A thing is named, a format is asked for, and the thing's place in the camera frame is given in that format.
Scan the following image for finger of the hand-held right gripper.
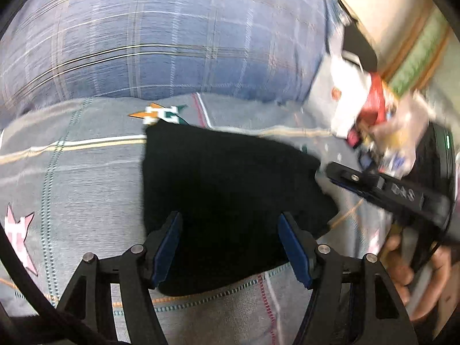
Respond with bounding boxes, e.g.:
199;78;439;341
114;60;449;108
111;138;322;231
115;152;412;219
325;162;396;202

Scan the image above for blue plaid pillow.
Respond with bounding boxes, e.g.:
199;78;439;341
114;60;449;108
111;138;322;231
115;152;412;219
0;0;331;117

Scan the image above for black cable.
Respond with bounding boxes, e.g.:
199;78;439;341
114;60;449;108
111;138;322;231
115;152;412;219
0;219;121;345

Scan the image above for grey patterned blanket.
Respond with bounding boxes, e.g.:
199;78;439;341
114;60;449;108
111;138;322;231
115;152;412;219
0;93;399;345

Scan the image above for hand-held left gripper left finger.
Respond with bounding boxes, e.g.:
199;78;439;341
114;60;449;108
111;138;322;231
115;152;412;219
57;211;183;345

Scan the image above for red snack packet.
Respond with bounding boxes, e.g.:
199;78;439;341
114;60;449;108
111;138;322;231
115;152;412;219
347;72;398;148

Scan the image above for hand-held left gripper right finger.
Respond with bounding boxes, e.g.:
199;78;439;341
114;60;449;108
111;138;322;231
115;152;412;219
277;212;421;345

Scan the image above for person's right hand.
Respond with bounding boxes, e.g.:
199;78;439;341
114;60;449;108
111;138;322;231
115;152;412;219
384;233;453;322

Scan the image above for clear plastic bag of snacks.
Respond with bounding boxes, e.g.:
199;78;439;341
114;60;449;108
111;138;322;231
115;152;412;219
359;91;430;178

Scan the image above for black pants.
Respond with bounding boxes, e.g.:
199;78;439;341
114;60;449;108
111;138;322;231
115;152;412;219
141;119;340;297

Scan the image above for white plastic bag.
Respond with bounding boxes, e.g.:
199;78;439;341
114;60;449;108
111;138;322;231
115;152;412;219
312;29;374;138

